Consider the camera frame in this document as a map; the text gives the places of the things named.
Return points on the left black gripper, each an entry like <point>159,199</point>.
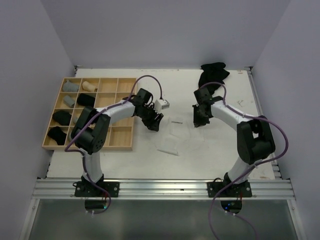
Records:
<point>153,124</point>

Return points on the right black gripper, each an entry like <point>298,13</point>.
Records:
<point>197,121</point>

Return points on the white underwear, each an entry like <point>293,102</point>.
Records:
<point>177,134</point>

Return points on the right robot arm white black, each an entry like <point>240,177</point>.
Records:
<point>254,142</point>

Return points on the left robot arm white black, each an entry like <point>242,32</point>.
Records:
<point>90,134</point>

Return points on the black rolled underwear second row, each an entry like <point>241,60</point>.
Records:
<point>85,100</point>

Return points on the beige rolled underwear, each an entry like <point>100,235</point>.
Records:
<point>89,87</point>

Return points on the grey rolled underwear second row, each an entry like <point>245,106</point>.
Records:
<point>69,101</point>

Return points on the black rolled underwear third row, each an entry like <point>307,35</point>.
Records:
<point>62,117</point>

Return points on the grey rolled underwear top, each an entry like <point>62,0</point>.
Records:
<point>71,87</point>

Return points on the black rolled underwear bottom row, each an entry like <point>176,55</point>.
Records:
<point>58,135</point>

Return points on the wooden compartment tray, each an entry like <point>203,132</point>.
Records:
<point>110,90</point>

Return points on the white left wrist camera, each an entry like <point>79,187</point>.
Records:
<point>161,104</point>

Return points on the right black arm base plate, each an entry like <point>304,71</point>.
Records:
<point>242,190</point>

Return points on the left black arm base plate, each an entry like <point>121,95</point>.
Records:
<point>86,189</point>

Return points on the aluminium mounting rail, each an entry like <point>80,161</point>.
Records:
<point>163,189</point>

